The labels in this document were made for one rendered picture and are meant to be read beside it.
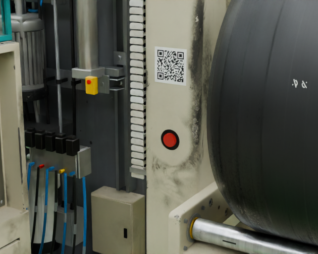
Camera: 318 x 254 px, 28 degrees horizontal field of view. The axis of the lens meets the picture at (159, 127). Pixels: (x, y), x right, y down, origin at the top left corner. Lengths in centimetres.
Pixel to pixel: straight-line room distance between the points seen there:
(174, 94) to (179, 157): 14
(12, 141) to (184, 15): 45
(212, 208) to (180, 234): 14
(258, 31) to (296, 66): 9
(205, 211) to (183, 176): 9
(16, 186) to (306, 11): 73
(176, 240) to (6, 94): 47
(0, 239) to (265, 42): 71
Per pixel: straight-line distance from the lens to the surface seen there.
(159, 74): 132
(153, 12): 131
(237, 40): 104
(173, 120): 133
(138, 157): 142
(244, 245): 126
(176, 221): 126
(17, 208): 144
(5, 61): 135
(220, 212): 143
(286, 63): 100
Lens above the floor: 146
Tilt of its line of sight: 16 degrees down
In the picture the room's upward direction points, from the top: straight up
